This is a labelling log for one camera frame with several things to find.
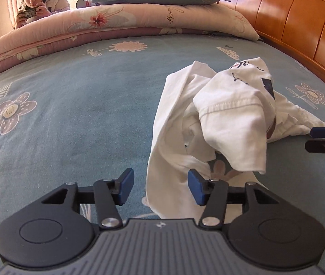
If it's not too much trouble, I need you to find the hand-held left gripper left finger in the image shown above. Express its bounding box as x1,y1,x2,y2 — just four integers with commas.
41,168,135,230

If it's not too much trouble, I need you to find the blue floral bed sheet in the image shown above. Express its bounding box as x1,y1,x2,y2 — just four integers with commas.
0,30,325,275

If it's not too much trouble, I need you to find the white printed long-sleeve shirt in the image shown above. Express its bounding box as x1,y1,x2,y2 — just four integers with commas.
147,57,325,220

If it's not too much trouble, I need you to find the pink floral folded quilt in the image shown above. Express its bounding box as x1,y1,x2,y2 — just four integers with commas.
0,3,260,83

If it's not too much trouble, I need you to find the wooden headboard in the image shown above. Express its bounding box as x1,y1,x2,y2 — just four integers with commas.
217,0,325,104

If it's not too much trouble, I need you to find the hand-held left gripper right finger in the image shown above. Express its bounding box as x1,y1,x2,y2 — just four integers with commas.
188,168,279,227

